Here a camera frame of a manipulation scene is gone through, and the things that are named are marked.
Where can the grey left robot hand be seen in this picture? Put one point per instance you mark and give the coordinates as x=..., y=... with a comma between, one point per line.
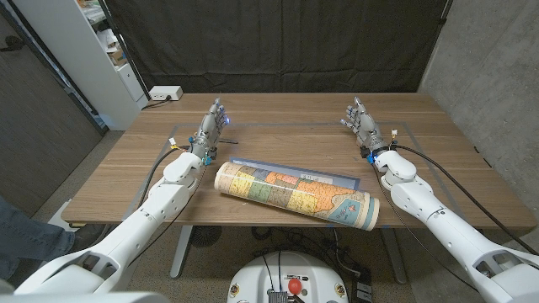
x=207, y=130

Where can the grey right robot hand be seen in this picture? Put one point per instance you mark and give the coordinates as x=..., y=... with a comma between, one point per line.
x=367, y=128

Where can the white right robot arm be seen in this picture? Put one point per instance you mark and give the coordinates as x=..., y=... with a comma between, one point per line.
x=446, y=223

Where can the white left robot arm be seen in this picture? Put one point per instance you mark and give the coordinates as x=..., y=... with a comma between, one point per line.
x=139, y=223

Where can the white power strip box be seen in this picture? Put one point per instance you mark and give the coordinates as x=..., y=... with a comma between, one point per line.
x=165, y=92

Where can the black round floor fan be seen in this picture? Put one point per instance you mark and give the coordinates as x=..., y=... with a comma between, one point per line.
x=205, y=235

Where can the black fabric backdrop curtain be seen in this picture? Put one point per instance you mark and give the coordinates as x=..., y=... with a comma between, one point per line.
x=278, y=42

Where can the black backdrop stand pole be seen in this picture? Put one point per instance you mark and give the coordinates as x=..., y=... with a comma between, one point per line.
x=126, y=50

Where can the small cardboard box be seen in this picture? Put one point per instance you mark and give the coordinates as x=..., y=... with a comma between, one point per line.
x=117, y=56

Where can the grey metal table leg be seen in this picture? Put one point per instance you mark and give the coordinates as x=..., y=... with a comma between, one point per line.
x=395, y=256
x=181, y=252

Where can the white shelf cabinet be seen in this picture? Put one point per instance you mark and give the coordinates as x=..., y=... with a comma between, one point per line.
x=80, y=54

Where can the white robot mobile base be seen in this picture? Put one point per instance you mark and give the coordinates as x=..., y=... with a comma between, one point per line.
x=261, y=278

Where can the dark shoe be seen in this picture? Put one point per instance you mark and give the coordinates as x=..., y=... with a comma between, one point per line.
x=88, y=236

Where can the black power adapter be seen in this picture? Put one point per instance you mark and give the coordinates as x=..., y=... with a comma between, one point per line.
x=362, y=290

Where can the red emergency stop button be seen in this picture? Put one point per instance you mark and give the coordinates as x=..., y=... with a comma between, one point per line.
x=295, y=285

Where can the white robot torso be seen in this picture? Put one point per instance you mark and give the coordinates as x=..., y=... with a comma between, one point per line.
x=84, y=298

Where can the person in blue jeans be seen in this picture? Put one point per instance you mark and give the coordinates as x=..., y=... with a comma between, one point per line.
x=25, y=240

